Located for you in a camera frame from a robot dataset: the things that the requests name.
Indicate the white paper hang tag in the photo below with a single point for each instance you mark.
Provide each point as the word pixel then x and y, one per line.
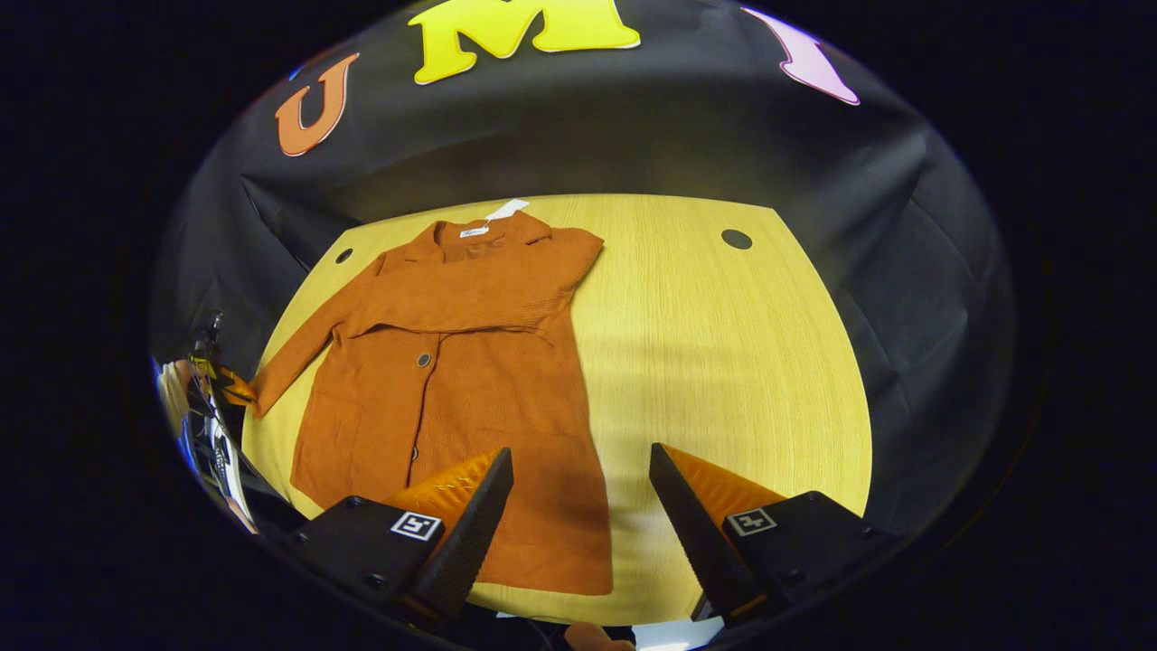
pixel 506 209

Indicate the orange ribbed coat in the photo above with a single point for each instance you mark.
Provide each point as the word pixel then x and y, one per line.
pixel 506 407

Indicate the black backdrop cloth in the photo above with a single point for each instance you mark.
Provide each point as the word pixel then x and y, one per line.
pixel 578 136

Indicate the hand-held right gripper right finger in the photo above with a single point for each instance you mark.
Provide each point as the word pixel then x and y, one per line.
pixel 700 542

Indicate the white side desk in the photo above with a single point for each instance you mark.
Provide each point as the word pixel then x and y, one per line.
pixel 226 470

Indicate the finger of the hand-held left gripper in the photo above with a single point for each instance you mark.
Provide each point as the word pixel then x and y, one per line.
pixel 237 389

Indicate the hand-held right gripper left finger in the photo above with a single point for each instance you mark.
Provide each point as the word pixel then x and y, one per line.
pixel 461 542

